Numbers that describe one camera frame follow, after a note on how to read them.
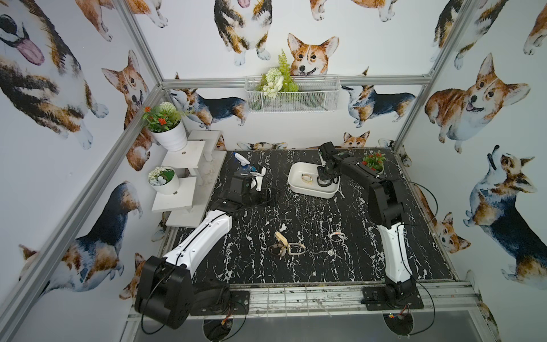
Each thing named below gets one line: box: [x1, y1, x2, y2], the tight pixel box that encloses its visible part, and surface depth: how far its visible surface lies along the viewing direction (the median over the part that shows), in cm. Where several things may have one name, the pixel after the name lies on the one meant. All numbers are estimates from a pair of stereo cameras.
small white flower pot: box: [147, 165, 180, 196], surface depth 81 cm
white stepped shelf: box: [150, 129, 227, 228], surface depth 92 cm
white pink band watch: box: [328, 231, 348, 242], surface depth 91 cm
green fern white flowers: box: [257, 48, 299, 100], surface depth 82 cm
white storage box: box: [287, 162, 341, 199], surface depth 108 cm
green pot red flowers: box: [361, 149, 387, 174], surface depth 102 cm
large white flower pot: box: [143, 101, 188, 152], surface depth 85 cm
